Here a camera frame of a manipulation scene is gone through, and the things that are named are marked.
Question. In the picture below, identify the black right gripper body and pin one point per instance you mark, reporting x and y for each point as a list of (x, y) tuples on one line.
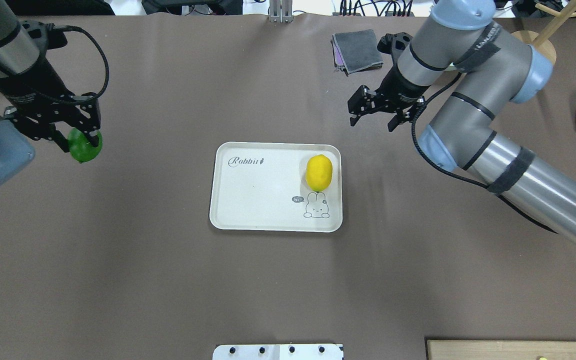
[(402, 84)]

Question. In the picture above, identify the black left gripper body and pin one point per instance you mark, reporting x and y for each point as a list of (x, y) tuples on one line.
[(27, 87)]

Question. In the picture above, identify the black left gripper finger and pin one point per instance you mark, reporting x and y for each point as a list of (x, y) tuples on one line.
[(93, 137), (59, 139)]

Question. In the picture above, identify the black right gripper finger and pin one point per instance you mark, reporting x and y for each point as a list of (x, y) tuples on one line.
[(397, 120), (354, 118)]

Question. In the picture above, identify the green lime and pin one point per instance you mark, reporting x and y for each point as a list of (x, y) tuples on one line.
[(80, 147)]

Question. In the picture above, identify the yellow lemon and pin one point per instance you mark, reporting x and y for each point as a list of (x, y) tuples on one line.
[(319, 173)]

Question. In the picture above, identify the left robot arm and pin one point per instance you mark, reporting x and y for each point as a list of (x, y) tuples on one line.
[(26, 72)]

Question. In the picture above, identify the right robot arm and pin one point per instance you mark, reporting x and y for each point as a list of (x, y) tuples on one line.
[(499, 68)]

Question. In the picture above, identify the white rabbit tray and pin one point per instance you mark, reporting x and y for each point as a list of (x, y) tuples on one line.
[(262, 186)]

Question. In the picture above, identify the grey folded cloth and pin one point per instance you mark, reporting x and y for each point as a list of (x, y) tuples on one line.
[(356, 51)]

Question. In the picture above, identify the wooden mug tree stand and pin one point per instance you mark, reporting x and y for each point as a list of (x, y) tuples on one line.
[(540, 41)]

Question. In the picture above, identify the wooden cutting board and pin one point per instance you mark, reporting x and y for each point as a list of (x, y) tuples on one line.
[(500, 350)]

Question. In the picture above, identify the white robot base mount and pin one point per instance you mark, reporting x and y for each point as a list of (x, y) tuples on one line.
[(285, 351)]

